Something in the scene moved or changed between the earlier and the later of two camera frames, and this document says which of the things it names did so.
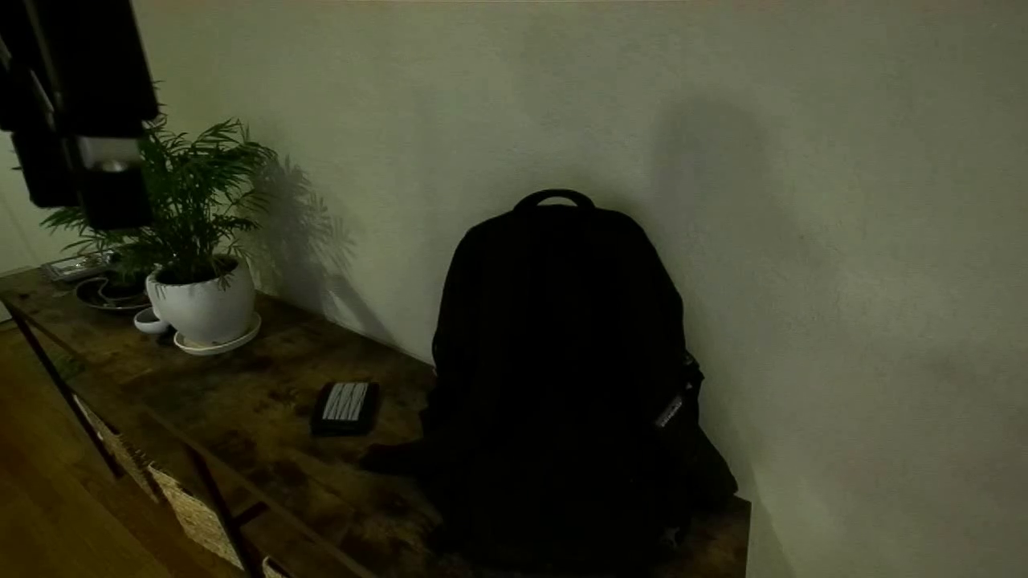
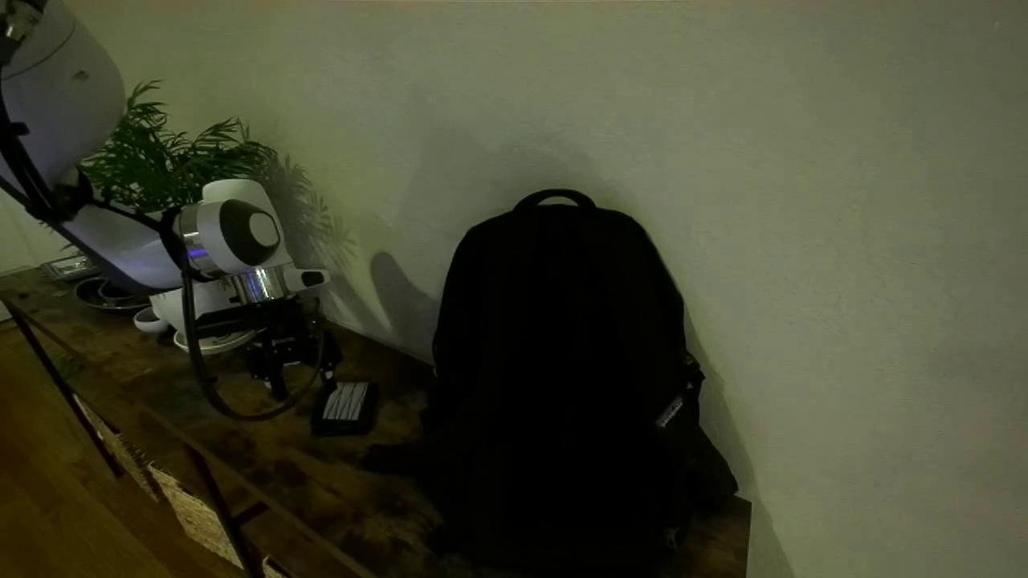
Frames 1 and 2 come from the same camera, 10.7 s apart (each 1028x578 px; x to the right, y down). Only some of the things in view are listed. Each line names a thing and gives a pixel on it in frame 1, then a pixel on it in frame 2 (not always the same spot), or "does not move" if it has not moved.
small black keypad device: [345, 408] does not move
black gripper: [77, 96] to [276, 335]
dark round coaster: [111, 295] does not move
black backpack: [567, 430] does not move
